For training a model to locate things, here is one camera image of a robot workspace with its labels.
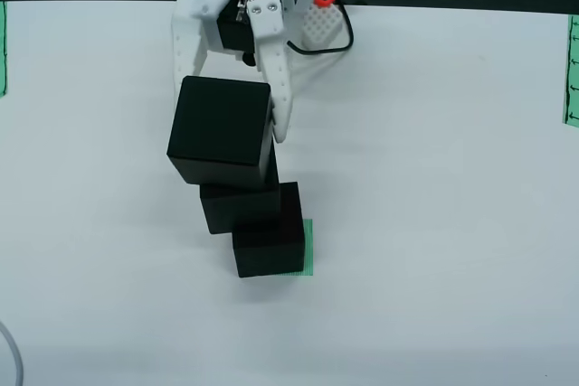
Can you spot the black plastic cube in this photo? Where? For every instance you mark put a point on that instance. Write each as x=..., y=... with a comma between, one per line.
x=235, y=209
x=271, y=250
x=217, y=124

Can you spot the green striped square sheet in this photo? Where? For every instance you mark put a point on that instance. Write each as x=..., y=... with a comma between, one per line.
x=309, y=250

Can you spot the green paper strip with arrows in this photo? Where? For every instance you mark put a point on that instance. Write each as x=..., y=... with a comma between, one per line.
x=572, y=69

